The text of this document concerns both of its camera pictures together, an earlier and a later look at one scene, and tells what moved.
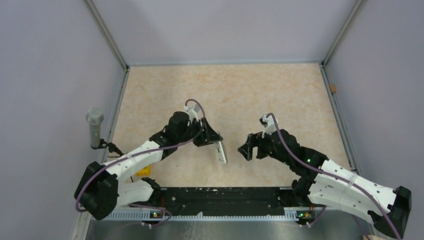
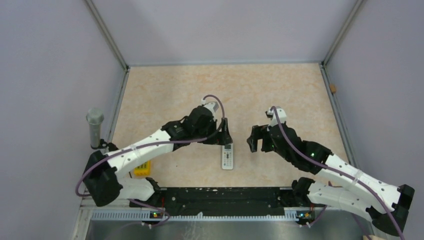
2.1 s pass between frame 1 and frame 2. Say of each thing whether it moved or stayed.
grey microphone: stayed
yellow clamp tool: stayed
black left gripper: moved
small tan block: stayed
